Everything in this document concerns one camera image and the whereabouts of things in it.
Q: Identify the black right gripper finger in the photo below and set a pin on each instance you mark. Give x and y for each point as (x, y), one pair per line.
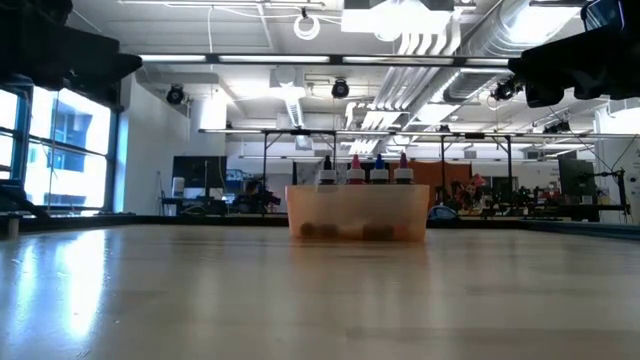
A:
(550, 60)
(540, 90)

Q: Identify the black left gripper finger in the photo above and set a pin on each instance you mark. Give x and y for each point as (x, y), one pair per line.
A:
(95, 55)

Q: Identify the large red food coloring bottle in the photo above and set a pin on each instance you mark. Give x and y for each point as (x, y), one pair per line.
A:
(355, 175)

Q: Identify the large purple food coloring bottle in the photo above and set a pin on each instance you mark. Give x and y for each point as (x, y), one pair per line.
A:
(403, 175)

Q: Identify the black round ceiling device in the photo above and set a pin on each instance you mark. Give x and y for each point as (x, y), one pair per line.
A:
(340, 89)
(175, 95)

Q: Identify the black monitor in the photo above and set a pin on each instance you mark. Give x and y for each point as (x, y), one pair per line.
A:
(575, 177)
(200, 172)

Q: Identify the large window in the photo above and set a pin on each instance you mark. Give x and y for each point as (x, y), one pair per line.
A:
(75, 150)

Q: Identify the background red-black robot arms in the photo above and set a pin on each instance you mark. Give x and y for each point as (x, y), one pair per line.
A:
(500, 197)

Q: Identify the black background desk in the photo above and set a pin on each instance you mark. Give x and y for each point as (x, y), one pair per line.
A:
(590, 206)

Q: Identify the orange partition panel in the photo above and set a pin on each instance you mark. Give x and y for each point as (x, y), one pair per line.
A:
(440, 175)

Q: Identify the blue rounded object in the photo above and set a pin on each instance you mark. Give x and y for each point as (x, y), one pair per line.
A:
(442, 214)

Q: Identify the black overhead light bar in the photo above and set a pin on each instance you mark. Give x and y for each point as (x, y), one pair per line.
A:
(336, 59)

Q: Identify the person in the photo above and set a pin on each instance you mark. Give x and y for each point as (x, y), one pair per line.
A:
(252, 190)

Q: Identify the translucent orange plastic bin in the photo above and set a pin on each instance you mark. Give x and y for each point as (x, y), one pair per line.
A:
(360, 207)

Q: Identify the black ceiling camera cluster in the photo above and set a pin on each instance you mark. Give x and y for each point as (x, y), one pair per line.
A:
(501, 90)

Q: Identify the silver ventilation duct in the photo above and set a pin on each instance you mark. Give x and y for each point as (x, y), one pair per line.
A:
(500, 25)

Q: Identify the black aluminium table frame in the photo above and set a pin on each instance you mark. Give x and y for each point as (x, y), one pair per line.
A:
(75, 220)

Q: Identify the grey cylinder post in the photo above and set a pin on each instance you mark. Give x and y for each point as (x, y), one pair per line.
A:
(13, 227)

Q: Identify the black background rig frame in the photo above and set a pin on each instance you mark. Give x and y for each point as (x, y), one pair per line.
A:
(300, 132)

